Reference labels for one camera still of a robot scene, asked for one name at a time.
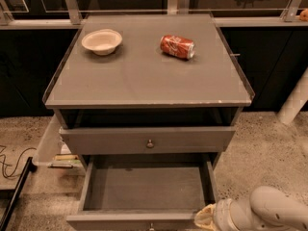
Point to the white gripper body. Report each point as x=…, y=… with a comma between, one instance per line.
x=220, y=214

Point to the grey top drawer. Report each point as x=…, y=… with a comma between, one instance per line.
x=145, y=140

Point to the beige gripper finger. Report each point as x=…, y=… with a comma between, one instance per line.
x=204, y=219

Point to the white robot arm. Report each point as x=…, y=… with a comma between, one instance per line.
x=266, y=209

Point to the metal railing with glass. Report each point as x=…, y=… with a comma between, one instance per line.
x=74, y=13

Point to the red soda can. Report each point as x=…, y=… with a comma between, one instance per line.
x=179, y=47

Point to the beige paper bowl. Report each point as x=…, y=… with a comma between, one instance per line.
x=102, y=42

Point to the grey drawer cabinet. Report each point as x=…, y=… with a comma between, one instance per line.
x=139, y=85

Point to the orange fruit on ledge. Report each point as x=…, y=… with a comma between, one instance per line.
x=304, y=15

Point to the white cylindrical post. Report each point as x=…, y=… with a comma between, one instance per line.
x=295, y=101

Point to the grey drawer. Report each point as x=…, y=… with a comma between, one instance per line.
x=152, y=192
x=145, y=140

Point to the black metal frame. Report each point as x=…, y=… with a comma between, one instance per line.
x=12, y=195

